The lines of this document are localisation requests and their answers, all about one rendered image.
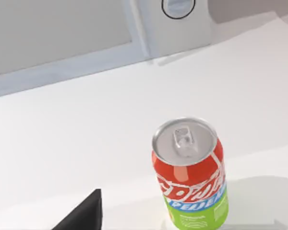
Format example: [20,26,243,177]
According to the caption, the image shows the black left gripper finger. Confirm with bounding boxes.
[51,188,103,230]

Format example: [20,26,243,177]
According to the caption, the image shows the red and green can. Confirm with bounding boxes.
[151,116,229,230]

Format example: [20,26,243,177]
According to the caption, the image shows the pale microwave oven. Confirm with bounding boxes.
[0,0,213,99]

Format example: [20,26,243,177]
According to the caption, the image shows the microwave oven knob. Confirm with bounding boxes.
[161,0,196,20]

